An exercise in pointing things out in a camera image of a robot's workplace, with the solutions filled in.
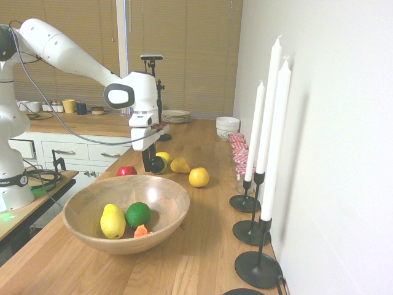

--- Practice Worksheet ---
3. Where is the green lime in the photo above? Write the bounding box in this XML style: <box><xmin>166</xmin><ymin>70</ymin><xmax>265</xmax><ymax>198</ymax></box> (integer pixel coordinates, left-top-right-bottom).
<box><xmin>125</xmin><ymin>202</ymin><xmax>152</xmax><ymax>229</ymax></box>

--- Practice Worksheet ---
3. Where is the brown window blind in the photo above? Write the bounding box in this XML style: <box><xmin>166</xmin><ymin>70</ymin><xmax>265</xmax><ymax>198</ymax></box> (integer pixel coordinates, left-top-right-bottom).
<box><xmin>127</xmin><ymin>0</ymin><xmax>244</xmax><ymax>119</ymax></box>
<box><xmin>0</xmin><ymin>0</ymin><xmax>120</xmax><ymax>108</ymax></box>

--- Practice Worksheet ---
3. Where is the white window frame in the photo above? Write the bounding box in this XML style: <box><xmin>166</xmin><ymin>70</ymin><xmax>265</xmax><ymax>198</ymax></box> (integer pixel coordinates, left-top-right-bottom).
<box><xmin>115</xmin><ymin>0</ymin><xmax>129</xmax><ymax>77</ymax></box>

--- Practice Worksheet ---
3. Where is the yellow pear-shaped fruit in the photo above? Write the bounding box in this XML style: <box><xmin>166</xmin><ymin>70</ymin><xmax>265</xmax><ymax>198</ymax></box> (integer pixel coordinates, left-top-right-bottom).
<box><xmin>170</xmin><ymin>157</ymin><xmax>191</xmax><ymax>175</ymax></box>

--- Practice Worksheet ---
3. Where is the black coiled cable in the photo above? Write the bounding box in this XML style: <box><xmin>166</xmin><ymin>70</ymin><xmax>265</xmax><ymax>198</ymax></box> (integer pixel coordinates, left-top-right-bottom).
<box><xmin>26</xmin><ymin>167</ymin><xmax>64</xmax><ymax>185</ymax></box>

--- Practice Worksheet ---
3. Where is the black round disc base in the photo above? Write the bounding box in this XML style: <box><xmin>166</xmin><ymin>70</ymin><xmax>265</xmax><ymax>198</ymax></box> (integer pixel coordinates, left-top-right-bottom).
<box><xmin>222</xmin><ymin>288</ymin><xmax>267</xmax><ymax>295</ymax></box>

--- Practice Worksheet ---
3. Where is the large wooden bowl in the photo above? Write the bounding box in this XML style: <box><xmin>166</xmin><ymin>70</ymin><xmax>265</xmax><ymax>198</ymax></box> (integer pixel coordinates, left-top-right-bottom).
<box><xmin>62</xmin><ymin>174</ymin><xmax>191</xmax><ymax>255</ymax></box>

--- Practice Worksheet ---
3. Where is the tallest white taper candle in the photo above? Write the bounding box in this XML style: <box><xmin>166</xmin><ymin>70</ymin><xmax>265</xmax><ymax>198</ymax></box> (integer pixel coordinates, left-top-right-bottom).
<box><xmin>255</xmin><ymin>34</ymin><xmax>283</xmax><ymax>175</ymax></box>

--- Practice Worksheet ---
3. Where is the yellow mango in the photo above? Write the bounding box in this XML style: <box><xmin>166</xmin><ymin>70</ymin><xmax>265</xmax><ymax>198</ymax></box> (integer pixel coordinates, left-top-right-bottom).
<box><xmin>99</xmin><ymin>203</ymin><xmax>127</xmax><ymax>240</ymax></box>

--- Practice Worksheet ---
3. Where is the black candle holder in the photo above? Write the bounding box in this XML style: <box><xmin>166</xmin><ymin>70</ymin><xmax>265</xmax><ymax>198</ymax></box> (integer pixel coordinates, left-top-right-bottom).
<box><xmin>229</xmin><ymin>179</ymin><xmax>262</xmax><ymax>214</ymax></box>
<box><xmin>232</xmin><ymin>171</ymin><xmax>271</xmax><ymax>246</ymax></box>
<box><xmin>234</xmin><ymin>214</ymin><xmax>284</xmax><ymax>289</ymax></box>

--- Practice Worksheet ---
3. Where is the stack of white plates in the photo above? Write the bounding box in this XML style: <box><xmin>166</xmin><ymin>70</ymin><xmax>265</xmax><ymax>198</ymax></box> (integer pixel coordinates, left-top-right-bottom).
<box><xmin>160</xmin><ymin>109</ymin><xmax>192</xmax><ymax>124</ymax></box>

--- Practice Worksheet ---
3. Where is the black camera stand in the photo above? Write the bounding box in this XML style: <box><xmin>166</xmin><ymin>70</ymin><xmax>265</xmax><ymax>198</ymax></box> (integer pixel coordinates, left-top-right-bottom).
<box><xmin>146</xmin><ymin>60</ymin><xmax>173</xmax><ymax>143</ymax></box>

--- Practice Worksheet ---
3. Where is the round yellow apple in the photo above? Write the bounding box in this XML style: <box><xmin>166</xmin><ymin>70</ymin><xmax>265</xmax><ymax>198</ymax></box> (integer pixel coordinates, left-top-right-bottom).
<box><xmin>188</xmin><ymin>167</ymin><xmax>210</xmax><ymax>188</ymax></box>

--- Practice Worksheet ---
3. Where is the red apple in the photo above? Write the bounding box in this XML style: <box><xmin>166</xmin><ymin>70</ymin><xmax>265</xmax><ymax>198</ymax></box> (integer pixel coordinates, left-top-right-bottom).
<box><xmin>116</xmin><ymin>165</ymin><xmax>138</xmax><ymax>177</ymax></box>

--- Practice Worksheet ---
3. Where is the white kitchen cabinet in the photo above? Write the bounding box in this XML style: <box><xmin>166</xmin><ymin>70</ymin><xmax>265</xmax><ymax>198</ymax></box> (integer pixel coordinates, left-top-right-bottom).
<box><xmin>8</xmin><ymin>131</ymin><xmax>133</xmax><ymax>197</ymax></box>

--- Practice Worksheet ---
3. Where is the yellow mug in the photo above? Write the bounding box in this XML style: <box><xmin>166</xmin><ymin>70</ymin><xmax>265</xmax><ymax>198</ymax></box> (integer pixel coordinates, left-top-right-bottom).
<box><xmin>61</xmin><ymin>99</ymin><xmax>80</xmax><ymax>114</ymax></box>

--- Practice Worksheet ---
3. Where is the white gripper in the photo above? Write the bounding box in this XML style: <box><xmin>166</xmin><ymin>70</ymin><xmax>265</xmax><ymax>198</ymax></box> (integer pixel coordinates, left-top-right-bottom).
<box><xmin>130</xmin><ymin>125</ymin><xmax>158</xmax><ymax>173</ymax></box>

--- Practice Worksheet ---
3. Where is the black table clamp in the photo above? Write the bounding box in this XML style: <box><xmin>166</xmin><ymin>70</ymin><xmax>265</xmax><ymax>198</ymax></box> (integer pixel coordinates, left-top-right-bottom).
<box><xmin>51</xmin><ymin>149</ymin><xmax>67</xmax><ymax>173</ymax></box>

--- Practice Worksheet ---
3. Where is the small orange fruit piece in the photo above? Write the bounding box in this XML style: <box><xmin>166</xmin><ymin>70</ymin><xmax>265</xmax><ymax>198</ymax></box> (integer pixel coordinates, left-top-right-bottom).
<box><xmin>133</xmin><ymin>224</ymin><xmax>154</xmax><ymax>239</ymax></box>

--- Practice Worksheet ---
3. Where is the white patterned ceramic bowl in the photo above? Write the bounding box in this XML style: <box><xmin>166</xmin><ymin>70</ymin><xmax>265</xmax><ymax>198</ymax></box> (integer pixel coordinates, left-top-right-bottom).
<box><xmin>216</xmin><ymin>129</ymin><xmax>239</xmax><ymax>142</ymax></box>

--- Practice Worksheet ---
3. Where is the green and yellow fruit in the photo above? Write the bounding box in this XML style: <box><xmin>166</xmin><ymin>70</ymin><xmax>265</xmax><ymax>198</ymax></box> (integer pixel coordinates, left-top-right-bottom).
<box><xmin>149</xmin><ymin>156</ymin><xmax>166</xmax><ymax>175</ymax></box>

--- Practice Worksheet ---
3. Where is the thin black counter cable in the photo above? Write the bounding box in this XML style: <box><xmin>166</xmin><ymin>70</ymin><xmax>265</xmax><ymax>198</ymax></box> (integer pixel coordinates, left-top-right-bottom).
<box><xmin>26</xmin><ymin>112</ymin><xmax>55</xmax><ymax>120</ymax></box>

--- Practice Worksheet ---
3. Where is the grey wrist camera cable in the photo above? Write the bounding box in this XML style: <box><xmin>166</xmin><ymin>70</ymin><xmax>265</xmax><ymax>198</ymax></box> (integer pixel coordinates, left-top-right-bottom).
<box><xmin>8</xmin><ymin>20</ymin><xmax>163</xmax><ymax>146</ymax></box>

